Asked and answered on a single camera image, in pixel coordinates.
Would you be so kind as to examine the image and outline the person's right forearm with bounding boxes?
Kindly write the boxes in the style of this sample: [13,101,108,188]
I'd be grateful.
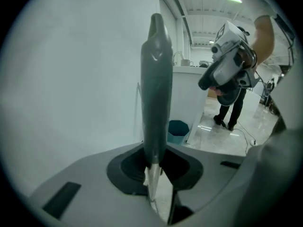
[250,15,276,67]

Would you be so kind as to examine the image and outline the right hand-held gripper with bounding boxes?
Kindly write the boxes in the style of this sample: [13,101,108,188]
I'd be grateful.
[197,20,261,92]

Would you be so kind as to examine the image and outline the white box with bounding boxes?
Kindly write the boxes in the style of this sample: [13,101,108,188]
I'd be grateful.
[241,86,267,114]

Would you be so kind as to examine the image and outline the person's right hand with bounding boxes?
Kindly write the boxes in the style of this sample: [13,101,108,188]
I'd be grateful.
[210,86,224,97]

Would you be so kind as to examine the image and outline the white vanity sink cabinet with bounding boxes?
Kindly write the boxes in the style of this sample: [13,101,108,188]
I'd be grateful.
[169,65,209,146]

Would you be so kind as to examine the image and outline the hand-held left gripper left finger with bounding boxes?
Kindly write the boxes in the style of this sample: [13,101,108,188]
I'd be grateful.
[27,142,168,227]

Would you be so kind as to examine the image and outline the person's white shirt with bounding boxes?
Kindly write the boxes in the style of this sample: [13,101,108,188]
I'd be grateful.
[243,72,303,227]

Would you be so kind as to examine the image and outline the blue trash bin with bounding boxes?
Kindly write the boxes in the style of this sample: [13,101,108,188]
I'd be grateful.
[167,120,190,145]

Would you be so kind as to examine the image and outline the black round device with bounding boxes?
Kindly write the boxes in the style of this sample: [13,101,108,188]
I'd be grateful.
[217,88,241,106]

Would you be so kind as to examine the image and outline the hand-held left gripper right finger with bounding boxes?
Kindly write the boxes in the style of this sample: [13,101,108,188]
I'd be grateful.
[163,142,246,227]

